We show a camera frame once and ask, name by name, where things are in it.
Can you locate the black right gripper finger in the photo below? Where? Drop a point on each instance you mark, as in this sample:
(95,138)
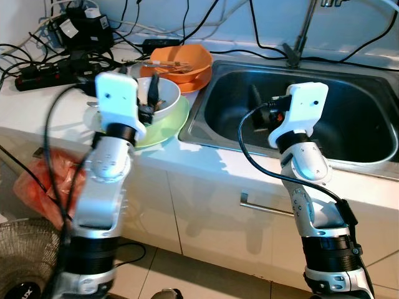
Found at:
(257,103)

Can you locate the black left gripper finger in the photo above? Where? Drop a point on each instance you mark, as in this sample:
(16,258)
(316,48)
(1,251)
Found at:
(153,90)

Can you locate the white bowl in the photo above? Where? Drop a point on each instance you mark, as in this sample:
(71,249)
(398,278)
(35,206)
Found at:
(169,103)

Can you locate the green plate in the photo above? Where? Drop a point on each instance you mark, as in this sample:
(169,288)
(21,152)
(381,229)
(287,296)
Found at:
(168,132)

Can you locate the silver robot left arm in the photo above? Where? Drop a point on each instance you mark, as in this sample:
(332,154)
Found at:
(100,199)

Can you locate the white kitchen cabinet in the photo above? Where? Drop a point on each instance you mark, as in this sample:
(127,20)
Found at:
(206,218)

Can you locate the long silver utensil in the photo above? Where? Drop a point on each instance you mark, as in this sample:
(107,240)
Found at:
(165,64)

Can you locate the orange plate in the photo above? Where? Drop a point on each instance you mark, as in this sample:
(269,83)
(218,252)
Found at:
(190,87)

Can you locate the black power adapter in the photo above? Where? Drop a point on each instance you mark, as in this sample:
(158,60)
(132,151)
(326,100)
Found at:
(161,45)

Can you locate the orange bowl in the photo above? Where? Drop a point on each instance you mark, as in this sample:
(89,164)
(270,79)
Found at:
(187,57)

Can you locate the stainless steel sink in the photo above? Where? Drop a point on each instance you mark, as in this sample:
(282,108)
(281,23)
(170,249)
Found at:
(349,124)

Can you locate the metal faucet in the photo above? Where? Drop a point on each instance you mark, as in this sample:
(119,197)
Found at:
(305,31)

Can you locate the black electronics box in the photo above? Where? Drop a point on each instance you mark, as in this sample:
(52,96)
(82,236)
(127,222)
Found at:
(84,31)

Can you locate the black power strip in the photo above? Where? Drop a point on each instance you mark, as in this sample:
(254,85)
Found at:
(43,78)

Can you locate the orange plastic bag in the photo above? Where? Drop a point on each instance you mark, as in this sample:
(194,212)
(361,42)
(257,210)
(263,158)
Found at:
(43,180)

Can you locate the floor fan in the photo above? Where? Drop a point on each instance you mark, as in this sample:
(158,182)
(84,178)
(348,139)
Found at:
(25,255)

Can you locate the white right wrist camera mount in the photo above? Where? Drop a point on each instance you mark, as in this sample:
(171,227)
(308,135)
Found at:
(302,109)

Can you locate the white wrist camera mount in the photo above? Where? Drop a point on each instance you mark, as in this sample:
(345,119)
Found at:
(118,99)
(302,109)

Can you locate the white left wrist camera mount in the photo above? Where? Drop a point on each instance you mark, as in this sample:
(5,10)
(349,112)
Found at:
(118,99)

